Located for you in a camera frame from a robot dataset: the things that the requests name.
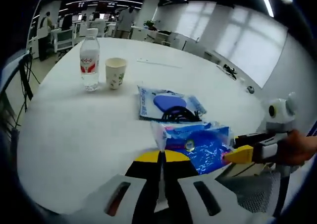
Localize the blue snack packet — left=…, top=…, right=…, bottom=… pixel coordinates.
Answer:
left=150, top=121, right=235, bottom=176

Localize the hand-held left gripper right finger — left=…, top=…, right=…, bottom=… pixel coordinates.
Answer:
left=160, top=150, right=275, bottom=224

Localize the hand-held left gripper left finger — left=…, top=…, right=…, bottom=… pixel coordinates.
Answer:
left=59, top=151, right=163, bottom=224

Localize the grey mesh chair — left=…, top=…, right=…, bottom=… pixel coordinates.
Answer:
left=215, top=159, right=283, bottom=214

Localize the white paper cup green print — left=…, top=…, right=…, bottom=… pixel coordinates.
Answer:
left=105, top=57, right=128, bottom=91

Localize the narrow window with blinds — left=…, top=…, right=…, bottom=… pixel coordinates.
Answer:
left=177, top=2, right=216, bottom=45

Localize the clear plastic water bottle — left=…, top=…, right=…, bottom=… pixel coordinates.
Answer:
left=79, top=28, right=101, bottom=92

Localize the white office chair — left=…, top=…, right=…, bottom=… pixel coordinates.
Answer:
left=54, top=28, right=76, bottom=54

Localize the black gadget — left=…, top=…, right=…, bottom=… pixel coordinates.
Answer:
left=222, top=64, right=237, bottom=80

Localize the green potted plant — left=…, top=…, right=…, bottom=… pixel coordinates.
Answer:
left=144, top=20, right=157, bottom=31

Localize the short ceiling light strip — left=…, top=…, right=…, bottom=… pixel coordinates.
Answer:
left=256, top=0, right=275, bottom=18

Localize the person's right hand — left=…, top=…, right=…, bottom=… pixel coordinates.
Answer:
left=272, top=129, right=317, bottom=167

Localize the wide window with blinds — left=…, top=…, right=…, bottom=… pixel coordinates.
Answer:
left=214, top=9, right=289, bottom=88

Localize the person's white shirt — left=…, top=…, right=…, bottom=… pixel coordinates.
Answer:
left=272, top=157, right=317, bottom=220

